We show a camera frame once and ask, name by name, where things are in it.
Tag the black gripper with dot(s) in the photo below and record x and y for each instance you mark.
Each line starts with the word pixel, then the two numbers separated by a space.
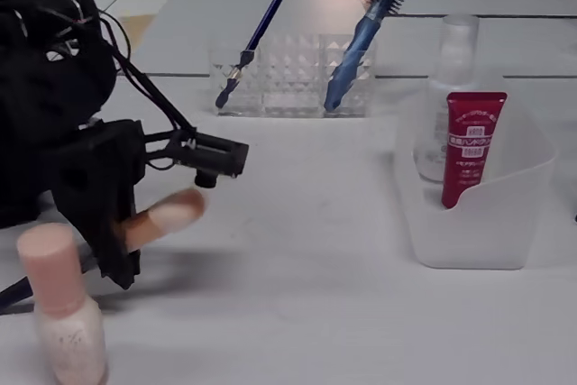
pixel 96 169

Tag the makeup brush with beige bristles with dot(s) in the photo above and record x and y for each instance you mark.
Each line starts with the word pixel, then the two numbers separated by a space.
pixel 171 218

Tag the pink bottle with pink cap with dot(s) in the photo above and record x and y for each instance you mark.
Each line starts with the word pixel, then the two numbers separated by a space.
pixel 67 322

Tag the clear bottle with clear cap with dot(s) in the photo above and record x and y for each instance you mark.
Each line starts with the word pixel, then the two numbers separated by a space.
pixel 457 56

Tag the clear crystal-pattern organizer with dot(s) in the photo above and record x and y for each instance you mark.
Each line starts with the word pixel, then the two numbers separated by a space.
pixel 288 87

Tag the dark cosmetic pencil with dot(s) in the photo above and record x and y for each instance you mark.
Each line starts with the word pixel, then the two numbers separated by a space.
pixel 263 24

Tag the blue round hairbrush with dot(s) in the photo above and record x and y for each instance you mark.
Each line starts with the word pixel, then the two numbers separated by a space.
pixel 365 33

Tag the frosted plastic bin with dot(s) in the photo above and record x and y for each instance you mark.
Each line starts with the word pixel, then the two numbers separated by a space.
pixel 473 241

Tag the red cream tube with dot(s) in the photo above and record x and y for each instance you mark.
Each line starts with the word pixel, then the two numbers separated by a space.
pixel 469 146

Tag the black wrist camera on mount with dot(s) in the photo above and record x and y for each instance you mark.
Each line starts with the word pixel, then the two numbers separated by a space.
pixel 212 157

